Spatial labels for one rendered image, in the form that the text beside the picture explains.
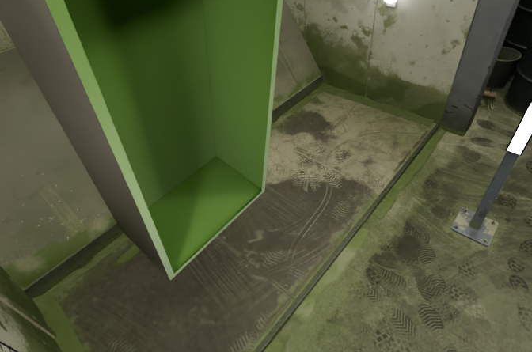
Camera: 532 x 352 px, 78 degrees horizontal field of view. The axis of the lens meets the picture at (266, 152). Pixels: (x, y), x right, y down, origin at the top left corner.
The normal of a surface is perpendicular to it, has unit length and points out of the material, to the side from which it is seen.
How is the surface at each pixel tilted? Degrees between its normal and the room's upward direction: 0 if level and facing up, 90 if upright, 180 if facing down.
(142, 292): 0
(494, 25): 90
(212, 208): 12
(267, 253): 0
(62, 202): 57
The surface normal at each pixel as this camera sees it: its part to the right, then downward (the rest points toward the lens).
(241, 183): 0.06, -0.66
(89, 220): 0.56, -0.08
